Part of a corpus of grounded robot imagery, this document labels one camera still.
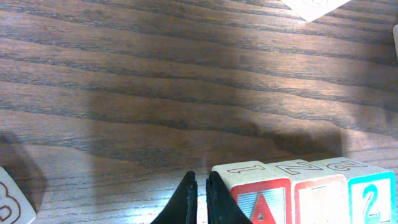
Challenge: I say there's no green L block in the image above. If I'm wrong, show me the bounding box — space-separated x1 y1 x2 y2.
0 167 37 224

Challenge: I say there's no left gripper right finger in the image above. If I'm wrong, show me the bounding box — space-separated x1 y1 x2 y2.
206 171 252 224

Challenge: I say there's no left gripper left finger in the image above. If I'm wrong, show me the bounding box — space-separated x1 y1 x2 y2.
151 171 198 224

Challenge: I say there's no red A block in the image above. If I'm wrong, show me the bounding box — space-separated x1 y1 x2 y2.
212 161 293 224

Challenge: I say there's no blue D block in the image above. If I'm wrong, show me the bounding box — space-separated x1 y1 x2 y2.
281 0 351 22

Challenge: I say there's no red I block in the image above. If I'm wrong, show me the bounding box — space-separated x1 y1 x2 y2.
269 159 349 224

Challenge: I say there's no blue 2 block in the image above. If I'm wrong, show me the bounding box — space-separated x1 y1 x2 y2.
315 157 397 224

